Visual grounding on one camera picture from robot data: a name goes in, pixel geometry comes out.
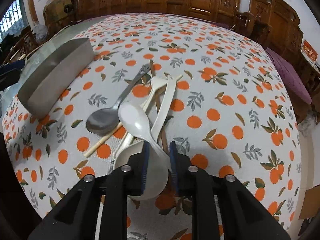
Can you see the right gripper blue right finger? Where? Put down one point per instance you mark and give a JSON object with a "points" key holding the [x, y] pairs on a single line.
{"points": [[179, 169]]}

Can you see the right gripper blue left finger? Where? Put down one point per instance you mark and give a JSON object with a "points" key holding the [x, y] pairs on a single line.
{"points": [[139, 167]]}

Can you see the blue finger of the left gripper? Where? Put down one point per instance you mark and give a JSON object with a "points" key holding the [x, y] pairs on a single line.
{"points": [[12, 68]]}

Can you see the white plastic rice ladle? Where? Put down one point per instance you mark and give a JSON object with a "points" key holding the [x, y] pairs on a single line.
{"points": [[157, 174]]}

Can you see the white plastic soup spoon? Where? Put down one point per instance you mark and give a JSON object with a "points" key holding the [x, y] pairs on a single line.
{"points": [[136, 122]]}

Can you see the cream plastic chopstick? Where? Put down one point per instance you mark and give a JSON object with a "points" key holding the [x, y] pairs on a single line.
{"points": [[102, 140]]}

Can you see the stainless steel spoon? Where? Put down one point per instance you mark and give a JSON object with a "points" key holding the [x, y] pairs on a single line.
{"points": [[105, 120]]}

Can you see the stainless steel utensil tray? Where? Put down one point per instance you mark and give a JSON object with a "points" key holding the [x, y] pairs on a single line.
{"points": [[44, 86]]}

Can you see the window with grille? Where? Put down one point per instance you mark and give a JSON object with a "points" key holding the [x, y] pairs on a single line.
{"points": [[14, 20]]}

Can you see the stacked cardboard boxes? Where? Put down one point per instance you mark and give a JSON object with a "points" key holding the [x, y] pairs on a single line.
{"points": [[56, 10]]}

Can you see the orange print tablecloth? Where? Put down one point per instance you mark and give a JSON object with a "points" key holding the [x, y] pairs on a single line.
{"points": [[231, 114]]}

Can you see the purple seat cushion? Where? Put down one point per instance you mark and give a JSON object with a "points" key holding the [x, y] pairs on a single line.
{"points": [[289, 76]]}

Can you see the carved wooden armchair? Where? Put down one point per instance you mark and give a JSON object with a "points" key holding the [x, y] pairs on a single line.
{"points": [[273, 24]]}

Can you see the red gold gift box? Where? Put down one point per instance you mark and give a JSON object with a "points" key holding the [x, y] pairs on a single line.
{"points": [[309, 51]]}

